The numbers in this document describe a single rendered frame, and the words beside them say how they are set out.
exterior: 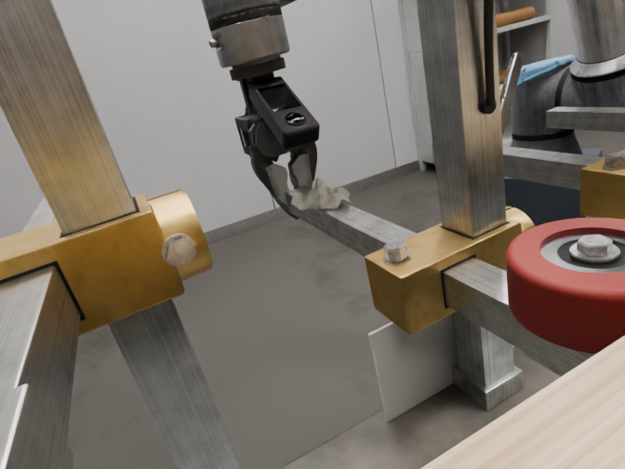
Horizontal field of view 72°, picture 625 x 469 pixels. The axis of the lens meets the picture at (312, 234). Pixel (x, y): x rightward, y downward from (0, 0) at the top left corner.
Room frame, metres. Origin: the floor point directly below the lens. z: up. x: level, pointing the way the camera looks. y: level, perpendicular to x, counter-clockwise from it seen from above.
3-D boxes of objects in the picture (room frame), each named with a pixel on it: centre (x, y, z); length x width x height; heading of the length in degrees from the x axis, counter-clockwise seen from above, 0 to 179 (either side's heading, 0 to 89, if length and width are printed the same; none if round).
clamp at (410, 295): (0.30, -0.11, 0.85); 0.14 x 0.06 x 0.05; 110
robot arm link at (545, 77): (1.12, -0.68, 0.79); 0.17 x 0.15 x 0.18; 27
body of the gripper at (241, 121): (0.60, 0.02, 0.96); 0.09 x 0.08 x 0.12; 20
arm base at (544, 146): (1.13, -0.67, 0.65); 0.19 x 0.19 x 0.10
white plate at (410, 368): (0.34, -0.15, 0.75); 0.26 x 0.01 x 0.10; 110
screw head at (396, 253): (0.29, -0.06, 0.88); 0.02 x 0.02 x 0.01
